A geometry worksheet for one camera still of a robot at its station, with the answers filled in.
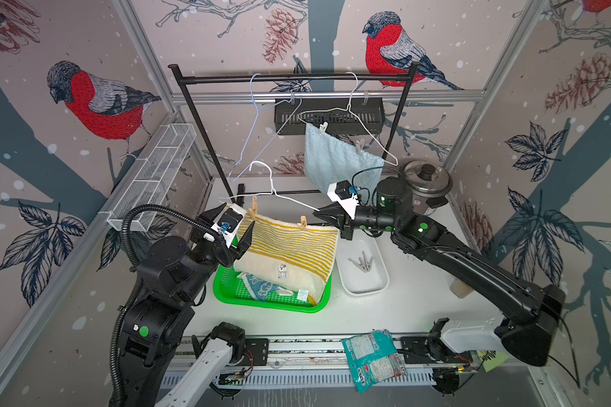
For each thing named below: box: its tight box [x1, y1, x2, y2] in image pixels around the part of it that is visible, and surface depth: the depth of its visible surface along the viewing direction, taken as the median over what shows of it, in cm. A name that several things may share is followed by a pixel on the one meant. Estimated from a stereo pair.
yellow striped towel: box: [233, 213, 339, 304], surface depth 84 cm
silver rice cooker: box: [400, 159, 454, 216], surface depth 97 cm
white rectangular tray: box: [336, 235, 390, 296], surface depth 92 cm
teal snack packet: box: [341, 328, 409, 394], surface depth 71 cm
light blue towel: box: [303, 122, 385, 206], surface depth 86 cm
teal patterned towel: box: [236, 273, 294, 302], surface depth 86 cm
